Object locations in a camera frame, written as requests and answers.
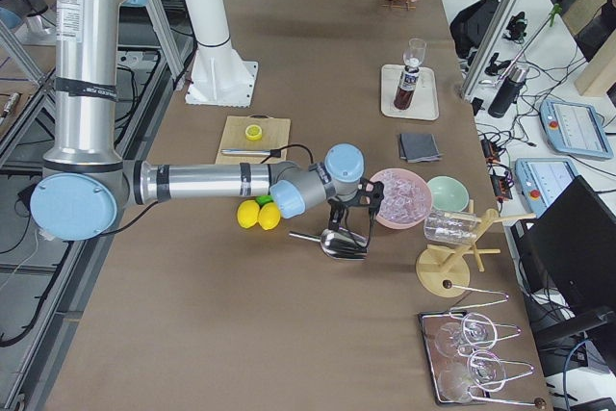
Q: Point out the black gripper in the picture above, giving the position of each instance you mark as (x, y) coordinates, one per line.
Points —
(338, 212)

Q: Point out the oolong tea bottle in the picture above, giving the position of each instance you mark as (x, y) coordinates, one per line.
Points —
(407, 84)

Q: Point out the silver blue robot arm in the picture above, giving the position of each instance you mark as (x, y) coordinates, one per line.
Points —
(86, 182)

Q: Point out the steel ice scoop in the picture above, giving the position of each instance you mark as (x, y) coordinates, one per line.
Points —
(341, 244)

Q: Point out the pink bowl of ice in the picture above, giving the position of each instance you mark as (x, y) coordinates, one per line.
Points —
(407, 198)

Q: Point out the grey folded cloth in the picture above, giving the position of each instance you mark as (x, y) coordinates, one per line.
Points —
(418, 147)

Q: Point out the yellow lemon lower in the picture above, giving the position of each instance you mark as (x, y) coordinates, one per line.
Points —
(269, 216)

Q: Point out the yellow lemon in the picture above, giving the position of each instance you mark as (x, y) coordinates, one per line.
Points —
(248, 213)
(269, 216)

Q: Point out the green lime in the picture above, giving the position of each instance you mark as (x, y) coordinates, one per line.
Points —
(263, 199)

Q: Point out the green bowl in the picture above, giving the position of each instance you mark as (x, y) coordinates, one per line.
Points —
(448, 194)

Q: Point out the steel muddler black tip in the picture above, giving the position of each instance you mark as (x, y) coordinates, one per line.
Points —
(268, 153)

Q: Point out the clear glass mug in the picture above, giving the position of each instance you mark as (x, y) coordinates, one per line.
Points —
(450, 227)

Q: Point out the wooden cup tree stand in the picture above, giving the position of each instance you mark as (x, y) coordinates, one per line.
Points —
(442, 269)

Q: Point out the yellow lemon upper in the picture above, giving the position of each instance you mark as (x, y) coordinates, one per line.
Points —
(248, 213)

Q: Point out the white rabbit tray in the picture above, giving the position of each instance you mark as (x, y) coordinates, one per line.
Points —
(424, 104)

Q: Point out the bamboo cutting board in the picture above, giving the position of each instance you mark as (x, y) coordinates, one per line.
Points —
(276, 134)

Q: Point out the half lemon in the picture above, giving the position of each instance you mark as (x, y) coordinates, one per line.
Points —
(253, 132)

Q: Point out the hanging wine glass upper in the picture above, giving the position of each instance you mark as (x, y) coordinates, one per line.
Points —
(464, 335)

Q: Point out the hanging wine glass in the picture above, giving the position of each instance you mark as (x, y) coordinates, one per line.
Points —
(464, 335)
(482, 371)

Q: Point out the black thermos bottle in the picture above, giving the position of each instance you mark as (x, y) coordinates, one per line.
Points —
(508, 91)

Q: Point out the teach pendant lower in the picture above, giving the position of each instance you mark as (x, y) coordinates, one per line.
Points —
(542, 180)

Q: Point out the teach pendant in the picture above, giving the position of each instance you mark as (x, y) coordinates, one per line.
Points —
(574, 128)
(542, 180)

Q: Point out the black glass holder tray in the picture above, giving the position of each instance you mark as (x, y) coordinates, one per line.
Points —
(429, 324)

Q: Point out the hanging wine glass lower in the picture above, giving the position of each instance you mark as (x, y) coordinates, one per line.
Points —
(482, 371)

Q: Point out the black monitor right edge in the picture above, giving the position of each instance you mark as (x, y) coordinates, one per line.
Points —
(574, 241)

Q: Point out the teach pendant upper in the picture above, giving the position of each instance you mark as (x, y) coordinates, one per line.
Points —
(574, 128)

